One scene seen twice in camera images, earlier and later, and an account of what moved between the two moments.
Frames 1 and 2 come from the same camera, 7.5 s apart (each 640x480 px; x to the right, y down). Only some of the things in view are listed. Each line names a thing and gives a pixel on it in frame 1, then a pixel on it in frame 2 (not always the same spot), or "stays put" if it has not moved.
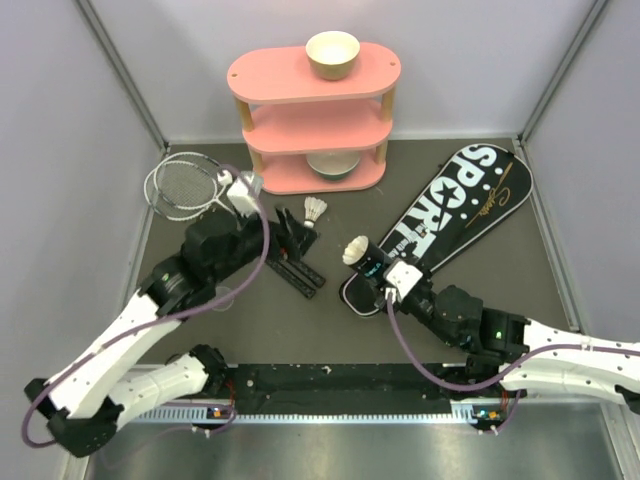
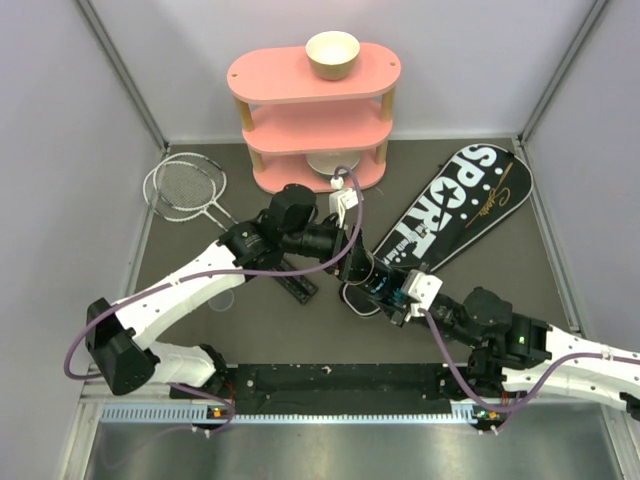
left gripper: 289,239 to 356,266
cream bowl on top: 332,54 stays put
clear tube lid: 225,304 stays put
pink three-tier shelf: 310,135 stays put
